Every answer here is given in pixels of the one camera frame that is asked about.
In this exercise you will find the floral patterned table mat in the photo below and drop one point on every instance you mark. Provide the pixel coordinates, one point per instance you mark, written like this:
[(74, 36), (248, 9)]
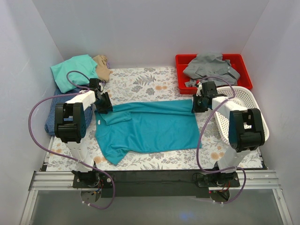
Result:
[(144, 85)]

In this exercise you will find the teal t shirt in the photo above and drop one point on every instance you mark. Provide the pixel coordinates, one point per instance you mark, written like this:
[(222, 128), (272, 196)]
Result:
[(146, 127)]

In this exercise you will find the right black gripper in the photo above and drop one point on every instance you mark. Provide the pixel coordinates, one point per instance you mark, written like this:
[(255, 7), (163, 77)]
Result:
[(195, 105)]

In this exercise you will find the blue checkered folded shirt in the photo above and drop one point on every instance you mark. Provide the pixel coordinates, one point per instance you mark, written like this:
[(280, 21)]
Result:
[(50, 122)]

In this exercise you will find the aluminium frame rail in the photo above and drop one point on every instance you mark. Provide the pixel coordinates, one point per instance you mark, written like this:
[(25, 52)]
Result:
[(63, 181)]

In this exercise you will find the white perforated plastic basket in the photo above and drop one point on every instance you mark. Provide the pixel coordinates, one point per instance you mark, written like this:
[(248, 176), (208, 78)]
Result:
[(244, 98)]

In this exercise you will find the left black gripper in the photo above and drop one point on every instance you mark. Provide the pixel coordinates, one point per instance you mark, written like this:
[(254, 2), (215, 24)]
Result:
[(104, 107)]

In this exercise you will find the grey crumpled shirt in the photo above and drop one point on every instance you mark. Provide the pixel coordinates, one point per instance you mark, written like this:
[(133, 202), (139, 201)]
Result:
[(210, 67)]

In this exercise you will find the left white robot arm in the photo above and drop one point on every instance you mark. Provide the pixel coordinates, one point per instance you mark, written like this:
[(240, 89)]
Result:
[(70, 126)]

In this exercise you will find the beige folded garment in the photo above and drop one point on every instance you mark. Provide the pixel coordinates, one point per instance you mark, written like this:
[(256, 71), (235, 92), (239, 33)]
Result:
[(102, 70)]

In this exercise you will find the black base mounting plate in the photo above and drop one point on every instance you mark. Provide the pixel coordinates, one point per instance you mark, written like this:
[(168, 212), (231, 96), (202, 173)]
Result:
[(154, 183)]

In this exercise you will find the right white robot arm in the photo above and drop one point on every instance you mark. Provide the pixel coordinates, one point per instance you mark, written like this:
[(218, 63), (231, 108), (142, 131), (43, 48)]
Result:
[(245, 132)]

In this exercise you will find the red plastic tray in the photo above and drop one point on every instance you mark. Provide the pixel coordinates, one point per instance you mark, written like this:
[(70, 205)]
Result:
[(236, 60)]

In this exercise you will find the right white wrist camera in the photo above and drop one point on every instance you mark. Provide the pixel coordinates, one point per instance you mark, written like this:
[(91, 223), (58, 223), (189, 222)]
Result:
[(199, 88)]

